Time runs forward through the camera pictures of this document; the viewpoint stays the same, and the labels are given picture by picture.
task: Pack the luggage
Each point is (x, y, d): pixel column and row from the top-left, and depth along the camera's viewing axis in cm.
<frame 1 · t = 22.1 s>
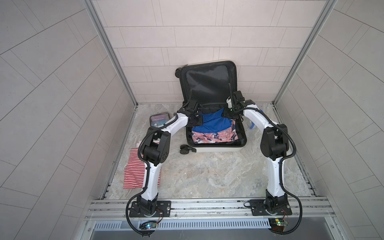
left hand: (203, 118, 98), fingers closed
right hand: (222, 113, 98), fingers open
pink navy shark garment: (227, 134, 94), point 6 cm above the table
blue folded garment: (212, 122, 97), point 9 cm above the table
red white striped garment: (134, 170, 83), point 2 cm above the table

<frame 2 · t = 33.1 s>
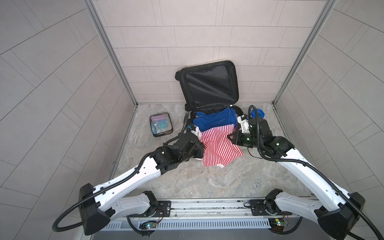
left hand: (209, 145, 70), fingers closed
right hand: (225, 136, 71), fingers closed
red white striped garment: (218, 148, 75), point 17 cm above the table
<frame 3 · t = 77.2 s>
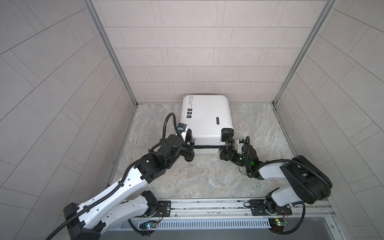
left hand: (192, 137, 70), fingers open
right hand: (223, 154, 89), fingers open
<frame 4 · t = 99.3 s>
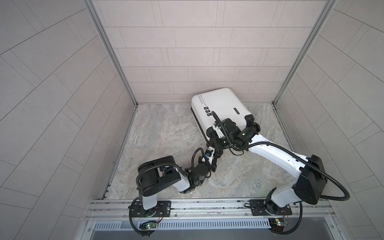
left hand: (219, 152, 82), fingers open
right hand: (212, 145, 79), fingers open
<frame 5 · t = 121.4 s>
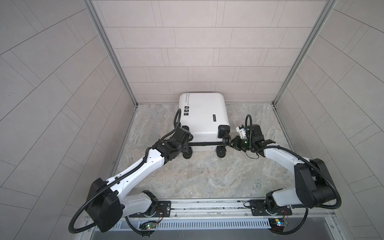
left hand: (186, 140, 81), fingers open
right hand: (227, 143, 86), fingers closed
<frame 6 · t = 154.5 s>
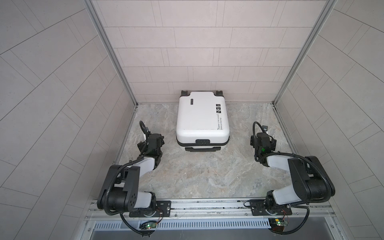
left hand: (153, 134, 91), fingers open
right hand: (261, 136, 94), fingers open
